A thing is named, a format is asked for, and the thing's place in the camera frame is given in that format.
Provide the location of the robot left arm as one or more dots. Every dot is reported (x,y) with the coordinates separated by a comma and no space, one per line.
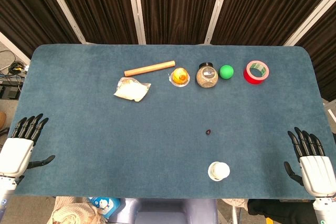
(6,190)

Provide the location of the white screen frame post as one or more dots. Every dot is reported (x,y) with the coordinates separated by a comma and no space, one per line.
(218,9)
(136,6)
(309,16)
(14,48)
(65,6)

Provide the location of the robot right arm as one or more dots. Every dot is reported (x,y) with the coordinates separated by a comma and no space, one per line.
(325,209)

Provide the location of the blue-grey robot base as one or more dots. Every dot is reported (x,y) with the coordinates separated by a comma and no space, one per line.
(162,212)

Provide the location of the orange fruit jelly cup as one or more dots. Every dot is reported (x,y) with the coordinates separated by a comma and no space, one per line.
(179,76)

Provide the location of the red tape roll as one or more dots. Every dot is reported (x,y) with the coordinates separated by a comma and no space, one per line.
(256,73)

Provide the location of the beige knitted cloth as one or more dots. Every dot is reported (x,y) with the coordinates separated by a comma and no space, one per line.
(71,212)

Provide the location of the clear bag of white powder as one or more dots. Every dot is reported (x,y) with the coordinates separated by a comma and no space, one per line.
(131,89)

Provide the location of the small dark red date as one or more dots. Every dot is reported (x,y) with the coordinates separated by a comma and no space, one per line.
(208,131)

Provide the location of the black cloth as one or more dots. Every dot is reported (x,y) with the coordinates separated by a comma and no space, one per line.
(278,212)

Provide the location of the wooden rolling pin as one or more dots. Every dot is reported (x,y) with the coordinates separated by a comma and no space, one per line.
(149,68)

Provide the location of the blue printed snack package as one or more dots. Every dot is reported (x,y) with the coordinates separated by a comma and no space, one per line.
(105,205)

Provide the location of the robot right five-finger hand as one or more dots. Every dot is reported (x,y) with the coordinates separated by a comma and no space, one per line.
(317,174)

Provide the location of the green ball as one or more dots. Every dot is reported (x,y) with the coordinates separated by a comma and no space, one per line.
(226,72)

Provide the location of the white paper cup flower print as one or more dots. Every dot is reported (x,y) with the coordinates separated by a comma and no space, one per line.
(218,171)

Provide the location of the blue table cloth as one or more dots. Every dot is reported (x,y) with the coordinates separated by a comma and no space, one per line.
(157,134)

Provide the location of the robot left five-finger hand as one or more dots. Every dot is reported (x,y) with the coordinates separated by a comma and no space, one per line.
(15,155)

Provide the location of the black floor box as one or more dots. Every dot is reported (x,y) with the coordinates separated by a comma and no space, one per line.
(9,92)

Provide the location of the round glass jar of grains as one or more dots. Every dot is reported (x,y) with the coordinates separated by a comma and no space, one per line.
(207,77)

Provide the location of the dark brown pleated curtain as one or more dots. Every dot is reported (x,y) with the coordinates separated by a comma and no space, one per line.
(178,6)

